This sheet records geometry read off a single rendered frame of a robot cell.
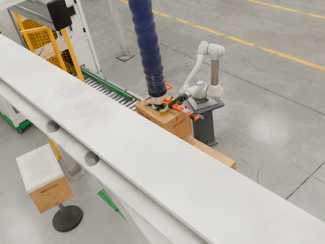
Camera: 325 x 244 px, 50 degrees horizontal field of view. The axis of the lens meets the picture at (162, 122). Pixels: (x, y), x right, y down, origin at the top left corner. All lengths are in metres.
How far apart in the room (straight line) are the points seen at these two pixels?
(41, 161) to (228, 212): 3.77
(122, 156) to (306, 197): 4.15
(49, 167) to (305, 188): 3.10
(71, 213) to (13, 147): 2.02
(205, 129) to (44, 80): 4.24
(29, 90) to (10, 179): 4.96
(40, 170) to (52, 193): 0.28
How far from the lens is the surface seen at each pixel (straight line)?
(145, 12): 3.64
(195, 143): 4.52
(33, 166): 4.21
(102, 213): 4.76
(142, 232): 0.88
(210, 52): 4.34
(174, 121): 4.16
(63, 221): 4.86
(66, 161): 5.16
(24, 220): 5.18
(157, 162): 0.60
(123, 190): 0.72
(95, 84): 6.11
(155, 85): 4.05
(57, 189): 4.08
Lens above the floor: 3.65
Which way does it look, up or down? 39 degrees down
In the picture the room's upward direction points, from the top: 11 degrees counter-clockwise
